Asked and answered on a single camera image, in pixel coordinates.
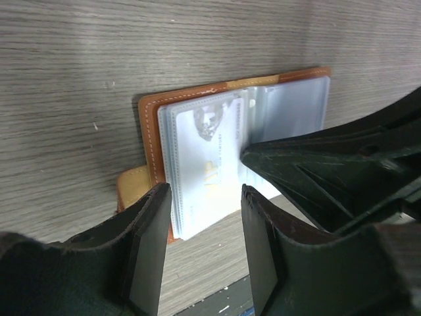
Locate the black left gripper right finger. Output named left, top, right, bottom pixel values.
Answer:
left=241, top=185, right=378, bottom=315

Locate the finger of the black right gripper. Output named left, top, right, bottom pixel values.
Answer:
left=241, top=90, right=420, bottom=234

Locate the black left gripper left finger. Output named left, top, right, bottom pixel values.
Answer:
left=49, top=182, right=172, bottom=316

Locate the silver VIP credit card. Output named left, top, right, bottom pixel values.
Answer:
left=174, top=95, right=244, bottom=240

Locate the brown leather card holder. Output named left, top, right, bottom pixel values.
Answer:
left=116, top=66, right=332, bottom=242

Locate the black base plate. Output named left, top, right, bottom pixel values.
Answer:
left=176, top=275, right=255, bottom=316

